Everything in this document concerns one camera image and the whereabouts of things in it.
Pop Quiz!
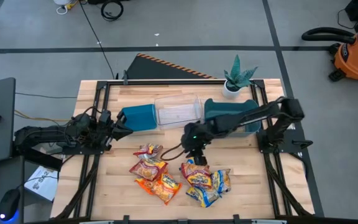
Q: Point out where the clear plastic bin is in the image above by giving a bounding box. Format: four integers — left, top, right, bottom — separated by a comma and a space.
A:
154, 95, 203, 130

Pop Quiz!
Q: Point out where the long black floor cable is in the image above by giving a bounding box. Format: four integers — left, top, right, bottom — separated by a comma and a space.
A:
78, 0, 117, 79

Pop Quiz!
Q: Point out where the pink-red Maruchan noodle packet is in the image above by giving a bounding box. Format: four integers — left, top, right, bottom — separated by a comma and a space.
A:
132, 143, 163, 160

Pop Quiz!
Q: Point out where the yellow cable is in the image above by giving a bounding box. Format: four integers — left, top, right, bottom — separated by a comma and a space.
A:
14, 109, 71, 123

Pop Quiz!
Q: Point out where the white cable loop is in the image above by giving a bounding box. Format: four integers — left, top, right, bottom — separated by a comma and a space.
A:
56, 4, 70, 16

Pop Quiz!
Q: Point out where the dark teal plastic bin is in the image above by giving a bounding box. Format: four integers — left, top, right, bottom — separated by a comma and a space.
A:
203, 98, 262, 138

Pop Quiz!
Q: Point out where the red Maruchan noodle packet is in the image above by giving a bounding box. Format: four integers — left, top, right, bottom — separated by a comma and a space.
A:
129, 157, 169, 182
180, 161, 213, 189

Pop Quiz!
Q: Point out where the orange shop vacuum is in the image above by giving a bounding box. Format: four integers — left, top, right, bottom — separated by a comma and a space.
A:
301, 21, 358, 91

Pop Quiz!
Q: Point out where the potted succulent in white pot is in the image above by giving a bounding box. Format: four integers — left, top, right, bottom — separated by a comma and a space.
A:
222, 54, 259, 100

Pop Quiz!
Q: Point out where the coiled black cable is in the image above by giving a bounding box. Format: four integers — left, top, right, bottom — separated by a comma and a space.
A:
100, 0, 124, 22

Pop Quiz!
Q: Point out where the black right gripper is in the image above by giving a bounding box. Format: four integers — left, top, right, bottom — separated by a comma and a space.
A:
180, 122, 214, 166

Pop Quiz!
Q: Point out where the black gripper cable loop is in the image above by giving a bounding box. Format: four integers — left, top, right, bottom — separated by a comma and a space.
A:
161, 142, 186, 162

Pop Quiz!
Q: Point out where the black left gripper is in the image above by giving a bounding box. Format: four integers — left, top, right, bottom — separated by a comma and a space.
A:
101, 111, 134, 150

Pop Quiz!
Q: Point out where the orange Maruchan noodle packet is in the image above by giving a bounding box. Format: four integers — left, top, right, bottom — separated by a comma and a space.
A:
134, 172, 183, 206

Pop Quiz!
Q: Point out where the black computer mouse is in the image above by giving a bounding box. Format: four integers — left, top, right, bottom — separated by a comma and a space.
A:
0, 188, 22, 223

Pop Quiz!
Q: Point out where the teal-blue plastic bin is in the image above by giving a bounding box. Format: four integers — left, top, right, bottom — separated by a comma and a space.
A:
121, 104, 158, 132

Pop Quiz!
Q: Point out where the thin grey cable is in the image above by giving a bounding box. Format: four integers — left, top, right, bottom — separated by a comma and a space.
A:
14, 92, 78, 100

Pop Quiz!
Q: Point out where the black mat with hazard stripes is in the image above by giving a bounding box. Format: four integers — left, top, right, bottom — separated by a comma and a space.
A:
125, 52, 218, 80

